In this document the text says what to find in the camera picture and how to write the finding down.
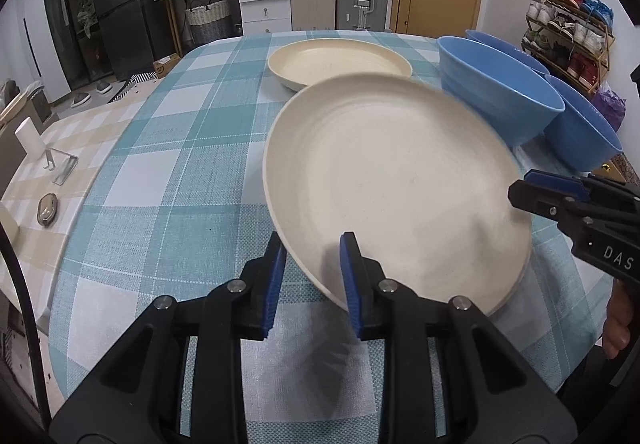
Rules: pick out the wooden shoe rack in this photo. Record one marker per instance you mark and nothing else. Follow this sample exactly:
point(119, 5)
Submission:
point(609, 52)

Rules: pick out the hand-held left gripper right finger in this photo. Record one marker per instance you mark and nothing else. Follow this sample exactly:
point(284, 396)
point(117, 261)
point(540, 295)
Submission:
point(350, 284)

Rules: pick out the white tall cabinet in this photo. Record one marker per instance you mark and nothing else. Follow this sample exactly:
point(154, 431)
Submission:
point(45, 39)

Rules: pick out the small cardboard box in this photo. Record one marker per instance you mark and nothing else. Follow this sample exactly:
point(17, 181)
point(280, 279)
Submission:
point(166, 66)

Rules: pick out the cream plate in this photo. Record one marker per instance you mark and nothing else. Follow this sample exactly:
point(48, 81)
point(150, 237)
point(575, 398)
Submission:
point(400, 174)
point(340, 57)

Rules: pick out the group of assorted shoes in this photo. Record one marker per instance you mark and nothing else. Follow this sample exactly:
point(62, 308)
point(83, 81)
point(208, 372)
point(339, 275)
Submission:
point(575, 32)

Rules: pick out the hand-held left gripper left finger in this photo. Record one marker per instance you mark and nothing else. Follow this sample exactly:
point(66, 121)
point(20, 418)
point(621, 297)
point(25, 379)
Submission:
point(275, 284)

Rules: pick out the brown patterned gift box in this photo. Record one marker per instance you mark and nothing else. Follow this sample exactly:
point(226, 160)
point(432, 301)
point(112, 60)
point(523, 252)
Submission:
point(625, 169)

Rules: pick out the beige checked tablecloth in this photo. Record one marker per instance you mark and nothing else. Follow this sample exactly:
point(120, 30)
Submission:
point(65, 244)

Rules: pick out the grey oval object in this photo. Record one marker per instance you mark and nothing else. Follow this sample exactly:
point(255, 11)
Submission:
point(48, 209)

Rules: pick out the grey white storage stool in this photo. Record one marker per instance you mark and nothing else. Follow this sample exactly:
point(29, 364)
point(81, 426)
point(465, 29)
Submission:
point(37, 102)

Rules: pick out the purple bag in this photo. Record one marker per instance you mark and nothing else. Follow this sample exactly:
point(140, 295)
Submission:
point(610, 107)

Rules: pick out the person's right hand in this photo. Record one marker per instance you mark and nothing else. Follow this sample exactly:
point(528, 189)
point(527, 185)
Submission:
point(617, 324)

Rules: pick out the teal checked tablecloth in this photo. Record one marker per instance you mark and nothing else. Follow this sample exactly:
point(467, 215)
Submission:
point(165, 204)

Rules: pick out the woven laundry basket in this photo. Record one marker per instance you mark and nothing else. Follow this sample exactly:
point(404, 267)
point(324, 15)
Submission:
point(207, 22)

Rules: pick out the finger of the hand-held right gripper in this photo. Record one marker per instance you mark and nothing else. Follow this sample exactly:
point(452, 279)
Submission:
point(555, 181)
point(535, 199)

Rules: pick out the blue bowl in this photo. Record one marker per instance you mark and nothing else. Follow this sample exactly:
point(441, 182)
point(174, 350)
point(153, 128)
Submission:
point(495, 94)
point(580, 134)
point(505, 47)

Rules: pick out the white paper towel roll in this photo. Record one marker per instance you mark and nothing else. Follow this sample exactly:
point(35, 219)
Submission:
point(27, 139)

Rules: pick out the grey slipper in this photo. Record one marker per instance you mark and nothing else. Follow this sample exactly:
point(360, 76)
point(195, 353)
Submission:
point(103, 87)
point(81, 99)

